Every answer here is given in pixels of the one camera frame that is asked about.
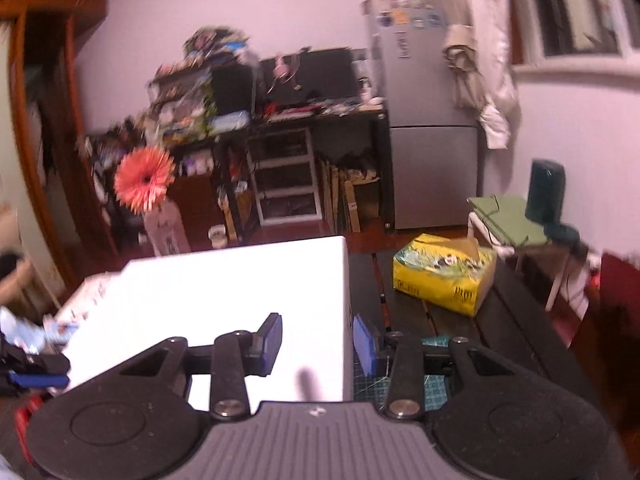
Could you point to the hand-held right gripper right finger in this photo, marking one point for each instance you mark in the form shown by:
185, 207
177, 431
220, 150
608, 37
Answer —
363, 346

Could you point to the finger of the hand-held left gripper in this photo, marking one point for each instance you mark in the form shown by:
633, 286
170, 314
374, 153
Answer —
47, 362
40, 380

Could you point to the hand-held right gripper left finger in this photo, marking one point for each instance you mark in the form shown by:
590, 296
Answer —
272, 341

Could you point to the white box lid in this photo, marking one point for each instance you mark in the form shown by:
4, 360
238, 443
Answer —
225, 290

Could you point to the black slatted desktop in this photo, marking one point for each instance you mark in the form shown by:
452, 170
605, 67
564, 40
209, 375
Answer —
500, 320

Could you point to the red plastic bottle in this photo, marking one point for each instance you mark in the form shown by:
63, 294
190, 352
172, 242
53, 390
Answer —
27, 425

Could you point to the beige wooden chair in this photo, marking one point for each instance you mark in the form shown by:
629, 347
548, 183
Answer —
10, 290

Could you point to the green cutting mat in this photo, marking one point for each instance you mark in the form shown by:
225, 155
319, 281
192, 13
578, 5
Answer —
435, 390

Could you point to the yellow panda tissue pack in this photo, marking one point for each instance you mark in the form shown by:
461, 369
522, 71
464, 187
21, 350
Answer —
440, 275

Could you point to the black cloth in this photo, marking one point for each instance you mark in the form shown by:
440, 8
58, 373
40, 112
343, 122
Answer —
9, 265

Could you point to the flat cardboard stack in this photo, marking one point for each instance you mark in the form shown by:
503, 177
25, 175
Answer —
350, 195

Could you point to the brown wooden drawer cabinet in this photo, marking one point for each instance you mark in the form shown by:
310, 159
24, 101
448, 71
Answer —
195, 200

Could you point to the grey refrigerator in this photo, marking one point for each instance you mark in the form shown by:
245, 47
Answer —
430, 175

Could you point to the black cluttered desk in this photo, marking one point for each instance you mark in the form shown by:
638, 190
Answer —
382, 160

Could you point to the green top stool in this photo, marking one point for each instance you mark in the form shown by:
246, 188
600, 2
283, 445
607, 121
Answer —
505, 215

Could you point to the pink gerbera flower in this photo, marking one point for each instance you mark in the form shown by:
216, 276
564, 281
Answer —
145, 177

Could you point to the clear bin blue lid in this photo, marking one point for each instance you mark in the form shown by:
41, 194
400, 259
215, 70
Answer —
230, 121

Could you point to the brown wooden door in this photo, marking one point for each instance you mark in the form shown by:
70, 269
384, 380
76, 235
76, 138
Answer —
55, 135

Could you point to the dark green air purifier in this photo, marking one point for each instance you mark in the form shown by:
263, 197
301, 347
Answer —
547, 190

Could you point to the black speaker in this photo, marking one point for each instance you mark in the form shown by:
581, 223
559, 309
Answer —
232, 90

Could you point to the dark red cushions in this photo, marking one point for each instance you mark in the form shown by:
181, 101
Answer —
620, 300

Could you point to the cluttered desk shelf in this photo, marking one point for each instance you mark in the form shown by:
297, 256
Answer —
190, 90

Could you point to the pink headphones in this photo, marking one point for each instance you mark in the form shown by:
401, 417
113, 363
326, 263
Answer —
285, 72

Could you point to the black computer monitor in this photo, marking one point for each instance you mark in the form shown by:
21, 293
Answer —
325, 75

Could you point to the hanging beige white clothes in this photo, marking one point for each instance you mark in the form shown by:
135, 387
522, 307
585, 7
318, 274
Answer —
495, 85

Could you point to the window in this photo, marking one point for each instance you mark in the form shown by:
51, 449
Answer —
575, 10

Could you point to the white frame cart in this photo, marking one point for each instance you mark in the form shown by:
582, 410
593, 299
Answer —
252, 180

